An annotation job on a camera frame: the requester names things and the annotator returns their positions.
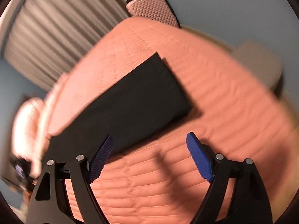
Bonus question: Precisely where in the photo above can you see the black pants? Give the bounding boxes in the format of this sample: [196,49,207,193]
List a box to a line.
[42,53,192,168]

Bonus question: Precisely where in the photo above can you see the pink dotted pillow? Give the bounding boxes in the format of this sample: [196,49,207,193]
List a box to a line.
[12,97,45,161]

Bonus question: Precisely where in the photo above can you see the light pink blanket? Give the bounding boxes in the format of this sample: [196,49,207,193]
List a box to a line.
[30,73,68,178]

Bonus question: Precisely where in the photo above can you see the orange quilted bedspread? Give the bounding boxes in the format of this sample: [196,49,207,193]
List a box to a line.
[48,17,298,223]

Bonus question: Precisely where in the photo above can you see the beige stool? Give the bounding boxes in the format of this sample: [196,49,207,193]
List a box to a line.
[231,41,283,94]

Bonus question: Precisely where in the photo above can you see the grey pleated curtain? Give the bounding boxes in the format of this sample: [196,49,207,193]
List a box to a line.
[1,0,129,91]

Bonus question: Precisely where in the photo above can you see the pink textured suitcase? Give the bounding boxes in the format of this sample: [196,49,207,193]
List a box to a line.
[126,0,180,28]

